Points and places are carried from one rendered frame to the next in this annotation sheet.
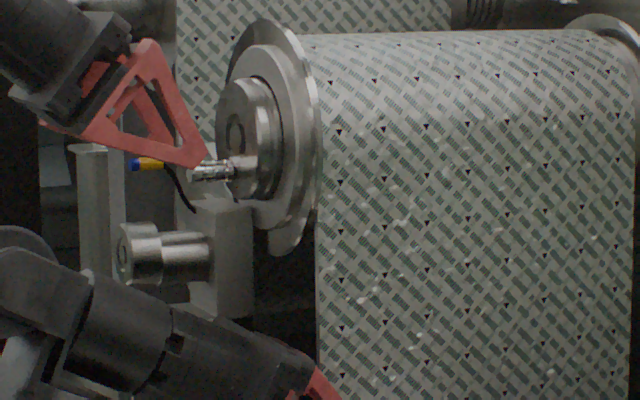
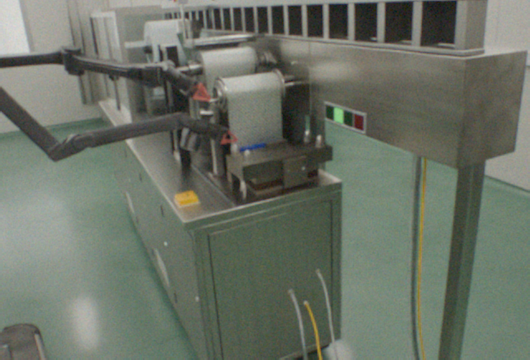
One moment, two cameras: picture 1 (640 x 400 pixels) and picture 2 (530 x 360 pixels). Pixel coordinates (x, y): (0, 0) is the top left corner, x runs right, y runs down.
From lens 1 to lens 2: 1.01 m
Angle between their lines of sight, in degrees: 12
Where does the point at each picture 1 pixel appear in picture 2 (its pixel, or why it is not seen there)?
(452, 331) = (250, 123)
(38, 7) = (184, 79)
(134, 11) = (198, 70)
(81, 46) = (190, 84)
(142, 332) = (203, 126)
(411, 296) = (243, 118)
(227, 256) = (215, 113)
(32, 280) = (187, 120)
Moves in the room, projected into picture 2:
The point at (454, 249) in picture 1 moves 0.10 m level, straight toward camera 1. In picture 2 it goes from (249, 111) to (247, 117)
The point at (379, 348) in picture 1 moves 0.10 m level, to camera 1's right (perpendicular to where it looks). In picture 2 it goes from (238, 127) to (263, 125)
